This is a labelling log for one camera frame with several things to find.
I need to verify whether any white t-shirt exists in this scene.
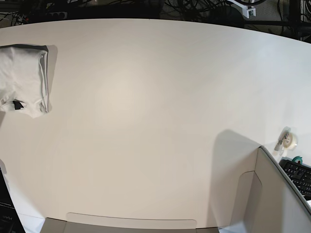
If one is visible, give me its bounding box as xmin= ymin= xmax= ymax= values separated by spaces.
xmin=0 ymin=44 xmax=50 ymax=118

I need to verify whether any white tape dispenser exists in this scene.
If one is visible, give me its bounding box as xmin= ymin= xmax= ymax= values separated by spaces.
xmin=274 ymin=127 xmax=298 ymax=157

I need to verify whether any green tape roll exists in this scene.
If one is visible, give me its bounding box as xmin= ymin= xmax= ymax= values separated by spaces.
xmin=292 ymin=156 xmax=303 ymax=164

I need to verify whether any black computer keyboard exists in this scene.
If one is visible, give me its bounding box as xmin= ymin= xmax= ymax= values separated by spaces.
xmin=279 ymin=159 xmax=311 ymax=200

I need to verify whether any beige cardboard side panel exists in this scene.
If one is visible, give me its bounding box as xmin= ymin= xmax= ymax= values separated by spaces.
xmin=211 ymin=147 xmax=311 ymax=233

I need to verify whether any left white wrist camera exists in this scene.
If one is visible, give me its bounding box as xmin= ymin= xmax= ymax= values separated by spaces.
xmin=242 ymin=6 xmax=256 ymax=18

